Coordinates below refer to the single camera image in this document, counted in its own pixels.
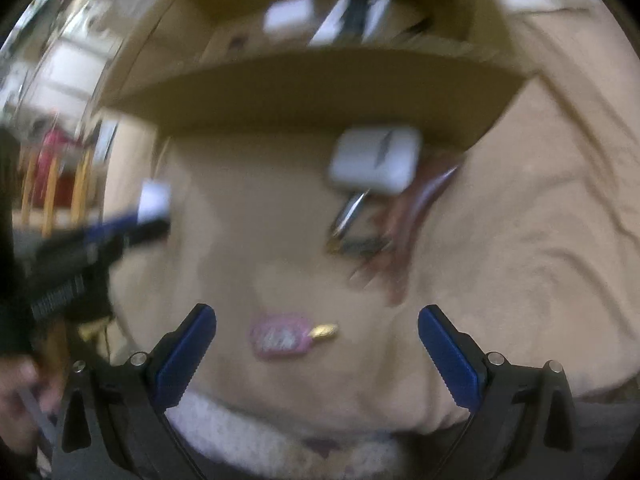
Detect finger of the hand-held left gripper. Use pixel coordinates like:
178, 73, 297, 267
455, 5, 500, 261
112, 219, 172, 253
84, 211, 142, 242

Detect person's left hand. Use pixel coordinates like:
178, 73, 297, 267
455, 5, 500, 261
0, 355, 66, 456

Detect white refrigerator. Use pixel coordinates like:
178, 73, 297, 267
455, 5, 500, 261
35, 42, 108, 106

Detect brown cardboard box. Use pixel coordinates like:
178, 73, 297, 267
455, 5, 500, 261
97, 0, 538, 153

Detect pink perfume bottle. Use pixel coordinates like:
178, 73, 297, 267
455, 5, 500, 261
250, 312, 340, 359

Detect yellow wooden rack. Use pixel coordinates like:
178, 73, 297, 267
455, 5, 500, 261
20, 125, 101, 237

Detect red cloth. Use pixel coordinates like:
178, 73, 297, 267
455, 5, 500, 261
42, 127, 83, 206

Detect white fluffy garment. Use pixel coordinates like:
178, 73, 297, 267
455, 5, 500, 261
165, 392, 406, 480

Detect white bathroom scale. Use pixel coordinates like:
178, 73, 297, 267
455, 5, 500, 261
92, 120, 118, 161

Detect person's right leg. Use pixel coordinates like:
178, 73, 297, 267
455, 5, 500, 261
575, 395, 640, 480

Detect black and gold battery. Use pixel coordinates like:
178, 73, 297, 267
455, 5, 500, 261
327, 237, 396, 259

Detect white earbuds case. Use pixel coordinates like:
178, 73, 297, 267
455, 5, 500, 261
327, 126, 423, 196

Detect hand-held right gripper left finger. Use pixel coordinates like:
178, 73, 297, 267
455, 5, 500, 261
50, 303, 217, 480

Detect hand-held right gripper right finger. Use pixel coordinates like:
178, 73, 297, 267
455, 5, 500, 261
418, 305, 583, 480

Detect white red-label medicine bottle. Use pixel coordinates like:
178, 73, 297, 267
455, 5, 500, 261
262, 0, 315, 33

